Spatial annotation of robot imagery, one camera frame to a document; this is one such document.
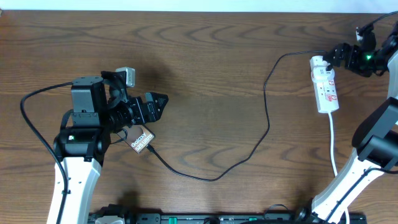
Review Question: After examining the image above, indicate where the black USB charging cable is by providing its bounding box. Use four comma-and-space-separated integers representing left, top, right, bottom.
146, 50, 334, 182

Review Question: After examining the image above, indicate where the white USB charger plug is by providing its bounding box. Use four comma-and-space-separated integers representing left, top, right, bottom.
311, 66, 335, 83

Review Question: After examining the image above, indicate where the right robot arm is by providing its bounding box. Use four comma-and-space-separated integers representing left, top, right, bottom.
297, 22, 397, 223

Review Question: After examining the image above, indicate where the white power strip cord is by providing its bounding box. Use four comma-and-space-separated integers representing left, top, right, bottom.
327, 112, 351, 224

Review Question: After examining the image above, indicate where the white power strip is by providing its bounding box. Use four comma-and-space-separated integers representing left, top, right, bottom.
310, 55, 339, 114

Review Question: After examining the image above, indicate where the left camera black cable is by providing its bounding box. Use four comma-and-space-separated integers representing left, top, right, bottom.
19, 81, 74, 224

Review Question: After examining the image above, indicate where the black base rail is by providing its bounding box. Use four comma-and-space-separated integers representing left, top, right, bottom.
88, 205, 368, 224

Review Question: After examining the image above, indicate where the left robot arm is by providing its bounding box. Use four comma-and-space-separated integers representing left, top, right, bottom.
47, 72, 169, 223

